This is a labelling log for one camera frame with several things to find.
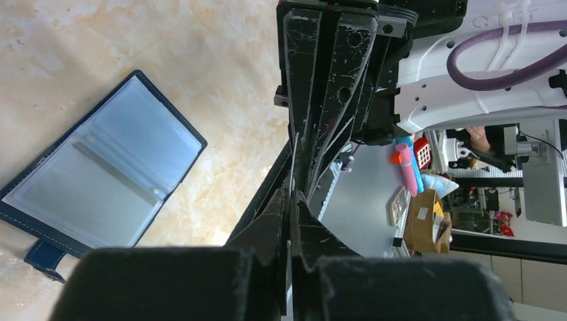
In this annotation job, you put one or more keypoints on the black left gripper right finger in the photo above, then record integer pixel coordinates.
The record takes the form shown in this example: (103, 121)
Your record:
(332, 282)

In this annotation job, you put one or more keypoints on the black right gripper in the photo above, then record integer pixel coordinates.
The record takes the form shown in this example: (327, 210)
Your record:
(339, 63)

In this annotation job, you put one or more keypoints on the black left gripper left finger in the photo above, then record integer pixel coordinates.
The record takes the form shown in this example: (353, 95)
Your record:
(243, 280)

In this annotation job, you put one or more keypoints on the blue leather card holder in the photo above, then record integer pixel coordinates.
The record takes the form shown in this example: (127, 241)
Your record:
(103, 182)

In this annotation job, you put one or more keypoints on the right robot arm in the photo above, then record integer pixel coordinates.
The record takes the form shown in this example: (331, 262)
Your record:
(506, 61)

